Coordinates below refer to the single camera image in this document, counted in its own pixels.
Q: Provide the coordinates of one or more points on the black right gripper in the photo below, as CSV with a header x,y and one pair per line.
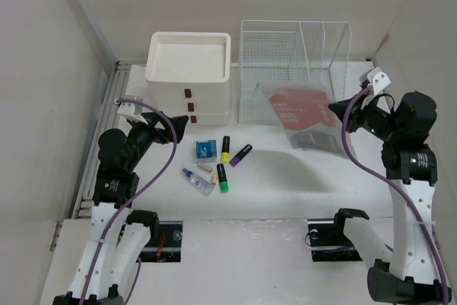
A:
x,y
356,113

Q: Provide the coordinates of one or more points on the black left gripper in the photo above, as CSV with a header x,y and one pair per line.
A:
x,y
161,135

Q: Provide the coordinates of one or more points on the white top drawer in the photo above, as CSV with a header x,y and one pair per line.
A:
x,y
173,93

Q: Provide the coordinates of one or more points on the clear mesh document pouch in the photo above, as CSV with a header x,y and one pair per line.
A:
x,y
302,110

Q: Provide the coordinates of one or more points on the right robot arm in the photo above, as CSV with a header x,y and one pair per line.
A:
x,y
411,272

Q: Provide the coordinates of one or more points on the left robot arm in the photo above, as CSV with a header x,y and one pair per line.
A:
x,y
118,233

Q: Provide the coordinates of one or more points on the blue round jar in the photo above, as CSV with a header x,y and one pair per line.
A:
x,y
206,149

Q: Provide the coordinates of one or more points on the white drawer organizer body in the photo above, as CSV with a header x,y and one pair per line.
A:
x,y
191,57

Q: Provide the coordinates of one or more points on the grey eraser stick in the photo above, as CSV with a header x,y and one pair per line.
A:
x,y
205,167

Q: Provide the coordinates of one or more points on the yellow highlighter marker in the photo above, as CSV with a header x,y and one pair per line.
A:
x,y
225,150

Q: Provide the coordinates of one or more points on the small beige eraser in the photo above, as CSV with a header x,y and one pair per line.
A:
x,y
214,179

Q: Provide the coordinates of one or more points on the clear spray bottle blue cap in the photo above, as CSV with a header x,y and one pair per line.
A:
x,y
201,184

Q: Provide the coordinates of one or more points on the purple highlighter marker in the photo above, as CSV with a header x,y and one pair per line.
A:
x,y
240,155

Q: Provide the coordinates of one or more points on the green highlighter marker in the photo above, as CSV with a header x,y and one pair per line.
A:
x,y
222,177

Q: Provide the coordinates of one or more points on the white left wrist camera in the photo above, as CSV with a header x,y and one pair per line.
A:
x,y
131,111

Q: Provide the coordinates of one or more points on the aluminium rail frame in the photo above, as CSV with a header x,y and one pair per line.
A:
x,y
106,118

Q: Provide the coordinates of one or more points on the white wire mesh file rack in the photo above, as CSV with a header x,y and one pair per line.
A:
x,y
289,51

